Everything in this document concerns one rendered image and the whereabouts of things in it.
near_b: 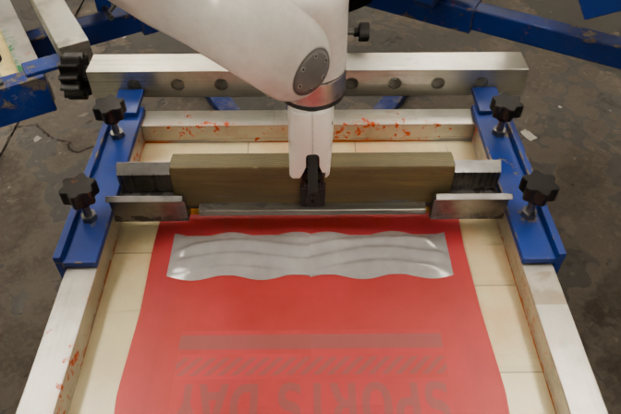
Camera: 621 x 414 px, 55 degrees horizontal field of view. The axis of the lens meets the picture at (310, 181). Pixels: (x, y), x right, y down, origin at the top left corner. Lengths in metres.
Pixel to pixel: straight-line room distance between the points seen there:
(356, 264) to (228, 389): 0.22
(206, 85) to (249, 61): 0.49
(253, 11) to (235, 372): 0.40
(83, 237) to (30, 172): 1.72
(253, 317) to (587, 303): 1.48
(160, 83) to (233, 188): 0.27
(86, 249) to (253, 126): 0.31
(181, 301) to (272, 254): 0.13
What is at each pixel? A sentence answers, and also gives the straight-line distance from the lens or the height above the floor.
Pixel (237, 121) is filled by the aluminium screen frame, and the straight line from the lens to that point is 0.91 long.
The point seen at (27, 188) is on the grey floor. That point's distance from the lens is 2.43.
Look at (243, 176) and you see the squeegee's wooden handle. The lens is 0.75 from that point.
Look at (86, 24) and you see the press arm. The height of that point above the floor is 0.92.
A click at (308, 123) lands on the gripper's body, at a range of 0.64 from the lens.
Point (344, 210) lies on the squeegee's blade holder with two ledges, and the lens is 0.77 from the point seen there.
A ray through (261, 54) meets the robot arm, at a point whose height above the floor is 1.31.
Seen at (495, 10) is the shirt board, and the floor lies 0.92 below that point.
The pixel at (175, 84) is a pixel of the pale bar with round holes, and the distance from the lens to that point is 0.98.
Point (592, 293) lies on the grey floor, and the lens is 2.09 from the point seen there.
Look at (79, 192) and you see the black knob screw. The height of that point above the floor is 1.06.
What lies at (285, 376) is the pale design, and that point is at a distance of 0.68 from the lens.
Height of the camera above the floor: 1.56
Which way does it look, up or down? 45 degrees down
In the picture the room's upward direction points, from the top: straight up
